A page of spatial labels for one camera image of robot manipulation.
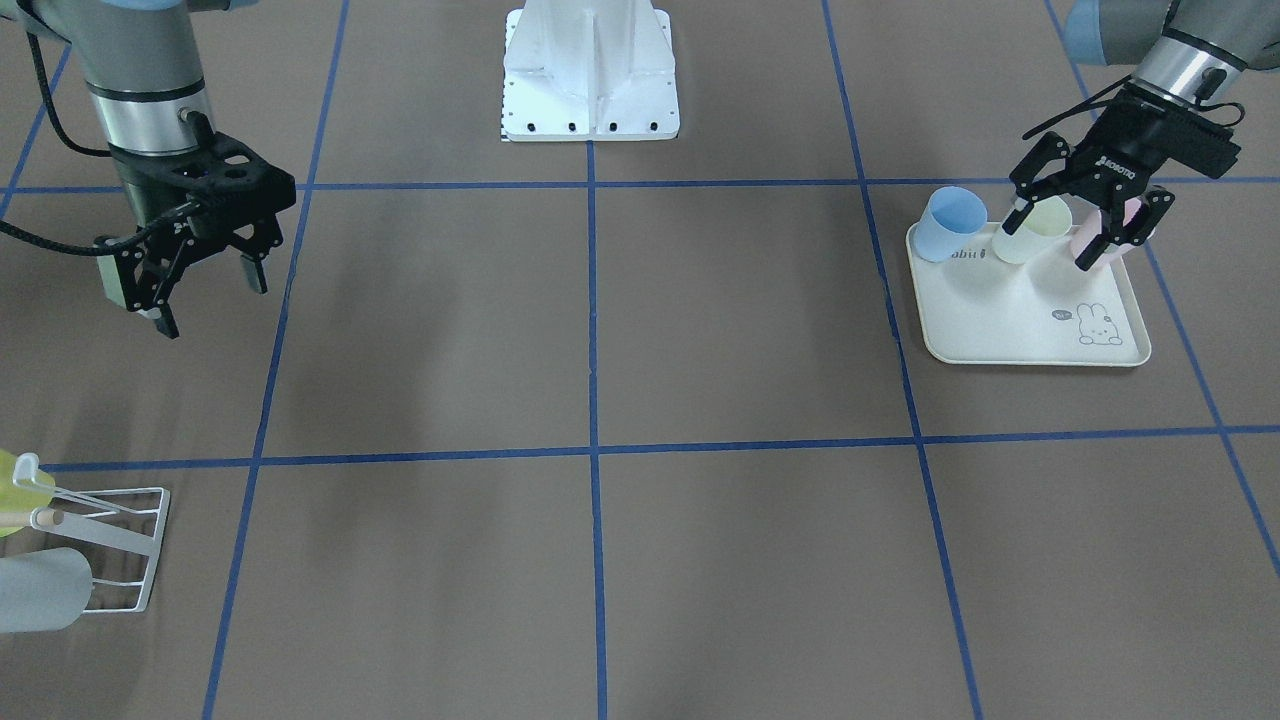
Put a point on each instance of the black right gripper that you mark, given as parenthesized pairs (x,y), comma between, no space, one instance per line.
(207,232)

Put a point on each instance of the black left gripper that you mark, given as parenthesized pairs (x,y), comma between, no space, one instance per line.
(1124,153)

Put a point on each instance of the yellow plastic cup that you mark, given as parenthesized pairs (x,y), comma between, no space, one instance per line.
(24,499)

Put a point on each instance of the grey plastic cup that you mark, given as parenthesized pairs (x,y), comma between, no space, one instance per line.
(44,591)

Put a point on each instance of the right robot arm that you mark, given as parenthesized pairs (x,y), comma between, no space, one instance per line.
(141,65)

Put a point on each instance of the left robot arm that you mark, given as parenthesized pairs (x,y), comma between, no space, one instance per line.
(1182,58)

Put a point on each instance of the pale green plastic cup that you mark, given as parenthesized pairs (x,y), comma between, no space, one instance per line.
(1048,222)

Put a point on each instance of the light blue cup back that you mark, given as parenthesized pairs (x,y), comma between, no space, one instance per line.
(951,219)

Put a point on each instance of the cream serving tray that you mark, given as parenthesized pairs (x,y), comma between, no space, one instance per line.
(974,309)

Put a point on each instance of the white wire cup rack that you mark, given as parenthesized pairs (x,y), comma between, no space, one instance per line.
(120,531)

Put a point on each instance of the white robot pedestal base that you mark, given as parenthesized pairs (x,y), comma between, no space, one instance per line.
(577,71)

